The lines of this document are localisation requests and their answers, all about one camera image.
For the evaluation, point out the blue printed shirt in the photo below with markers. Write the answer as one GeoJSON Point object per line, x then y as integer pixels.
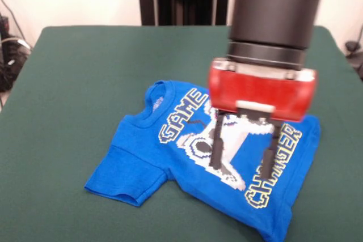
{"type": "Point", "coordinates": [136, 162]}

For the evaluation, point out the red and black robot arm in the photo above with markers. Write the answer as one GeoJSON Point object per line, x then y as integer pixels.
{"type": "Point", "coordinates": [278, 12]}

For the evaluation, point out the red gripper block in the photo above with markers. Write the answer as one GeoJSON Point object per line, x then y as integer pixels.
{"type": "Point", "coordinates": [255, 91]}

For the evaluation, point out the dark green tablecloth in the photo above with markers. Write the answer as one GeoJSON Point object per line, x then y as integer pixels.
{"type": "Point", "coordinates": [71, 83]}

